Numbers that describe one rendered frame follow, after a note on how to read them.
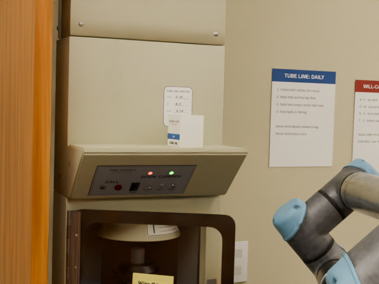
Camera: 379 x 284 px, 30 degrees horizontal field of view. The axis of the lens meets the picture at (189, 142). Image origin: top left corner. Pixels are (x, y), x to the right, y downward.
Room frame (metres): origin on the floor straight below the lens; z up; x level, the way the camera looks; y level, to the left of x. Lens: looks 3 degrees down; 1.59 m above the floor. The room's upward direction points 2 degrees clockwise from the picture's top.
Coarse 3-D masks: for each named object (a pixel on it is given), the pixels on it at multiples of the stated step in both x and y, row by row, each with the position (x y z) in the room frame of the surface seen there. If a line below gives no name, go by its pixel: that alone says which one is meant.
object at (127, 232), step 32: (96, 224) 1.30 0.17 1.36; (128, 224) 1.30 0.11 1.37; (160, 224) 1.29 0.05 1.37; (192, 224) 1.29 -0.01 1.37; (224, 224) 1.28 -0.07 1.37; (96, 256) 1.30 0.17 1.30; (128, 256) 1.30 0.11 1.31; (160, 256) 1.29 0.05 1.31; (192, 256) 1.29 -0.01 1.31; (224, 256) 1.28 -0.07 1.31
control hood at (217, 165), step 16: (80, 144) 1.31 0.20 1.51; (96, 144) 1.32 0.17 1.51; (112, 144) 1.34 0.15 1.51; (128, 144) 1.35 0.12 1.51; (80, 160) 1.22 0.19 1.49; (96, 160) 1.23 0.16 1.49; (112, 160) 1.24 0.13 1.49; (128, 160) 1.25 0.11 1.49; (144, 160) 1.26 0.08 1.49; (160, 160) 1.28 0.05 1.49; (176, 160) 1.29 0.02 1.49; (192, 160) 1.30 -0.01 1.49; (208, 160) 1.31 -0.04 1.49; (224, 160) 1.33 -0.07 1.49; (240, 160) 1.34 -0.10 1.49; (80, 176) 1.25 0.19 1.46; (192, 176) 1.34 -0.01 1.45; (208, 176) 1.35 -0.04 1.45; (224, 176) 1.37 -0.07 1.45; (80, 192) 1.28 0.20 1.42; (192, 192) 1.38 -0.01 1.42; (208, 192) 1.39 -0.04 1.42; (224, 192) 1.41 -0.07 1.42
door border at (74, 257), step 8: (72, 216) 1.30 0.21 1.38; (80, 216) 1.30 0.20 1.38; (72, 224) 1.30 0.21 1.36; (80, 224) 1.30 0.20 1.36; (72, 232) 1.30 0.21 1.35; (80, 232) 1.30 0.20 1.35; (72, 240) 1.30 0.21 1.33; (80, 240) 1.30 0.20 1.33; (72, 248) 1.30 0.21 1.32; (72, 256) 1.30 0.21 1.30; (72, 264) 1.30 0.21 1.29; (72, 272) 1.30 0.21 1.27; (72, 280) 1.30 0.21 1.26
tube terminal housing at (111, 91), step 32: (64, 64) 1.34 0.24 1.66; (96, 64) 1.33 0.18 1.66; (128, 64) 1.36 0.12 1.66; (160, 64) 1.38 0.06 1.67; (192, 64) 1.41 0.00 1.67; (64, 96) 1.34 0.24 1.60; (96, 96) 1.33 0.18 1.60; (128, 96) 1.36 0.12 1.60; (160, 96) 1.38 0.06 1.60; (64, 128) 1.33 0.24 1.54; (96, 128) 1.33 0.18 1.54; (128, 128) 1.36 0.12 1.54; (160, 128) 1.38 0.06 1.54; (64, 160) 1.33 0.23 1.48; (64, 192) 1.32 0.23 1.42; (64, 224) 1.32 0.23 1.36; (64, 256) 1.31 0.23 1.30
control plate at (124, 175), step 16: (96, 176) 1.26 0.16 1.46; (112, 176) 1.27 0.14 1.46; (128, 176) 1.28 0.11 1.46; (144, 176) 1.30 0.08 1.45; (160, 176) 1.31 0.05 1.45; (176, 176) 1.32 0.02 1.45; (96, 192) 1.29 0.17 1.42; (112, 192) 1.31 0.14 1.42; (128, 192) 1.32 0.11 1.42; (144, 192) 1.33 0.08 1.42; (160, 192) 1.35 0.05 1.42; (176, 192) 1.36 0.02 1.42
